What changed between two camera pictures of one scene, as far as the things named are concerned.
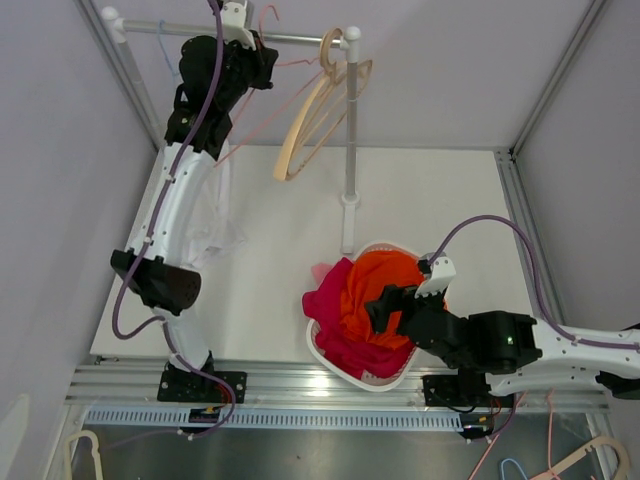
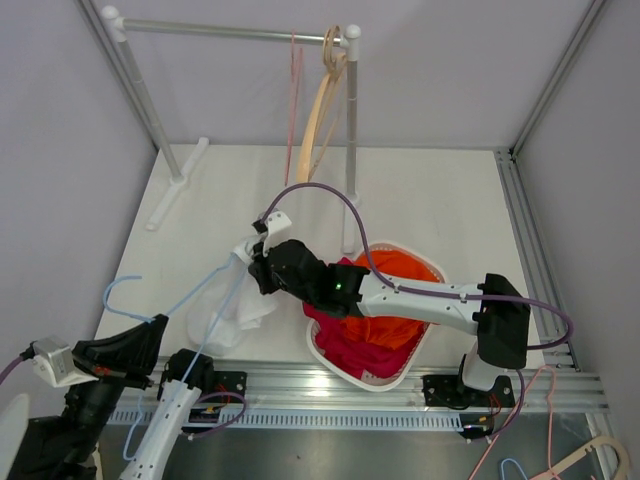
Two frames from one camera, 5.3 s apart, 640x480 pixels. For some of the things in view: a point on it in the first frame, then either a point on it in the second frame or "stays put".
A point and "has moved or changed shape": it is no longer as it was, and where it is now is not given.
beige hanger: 324,109 has moved or changed shape
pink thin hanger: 281,64 → 296,55
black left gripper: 262,59 → 134,349
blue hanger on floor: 511,459 stays put
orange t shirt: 369,273 stays put
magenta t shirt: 339,341 stays put
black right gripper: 394,299 → 260,270
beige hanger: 604,441 stays put
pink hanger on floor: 552,472 stays put
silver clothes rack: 349,39 stays put
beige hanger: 326,108 has moved or changed shape
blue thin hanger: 163,49 → 169,311
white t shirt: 213,227 → 233,304
